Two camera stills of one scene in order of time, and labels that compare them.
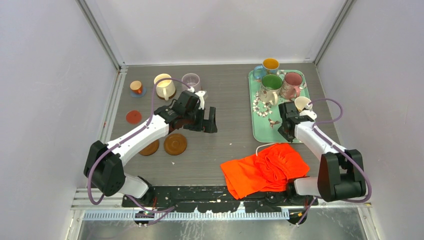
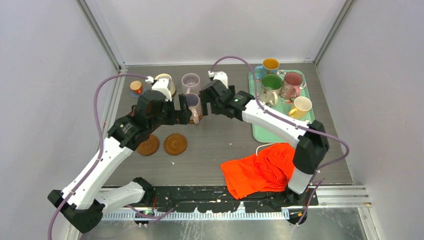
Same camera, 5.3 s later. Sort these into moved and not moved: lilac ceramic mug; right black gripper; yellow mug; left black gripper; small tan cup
Moved: right black gripper; left black gripper
Not moved: yellow mug; small tan cup; lilac ceramic mug
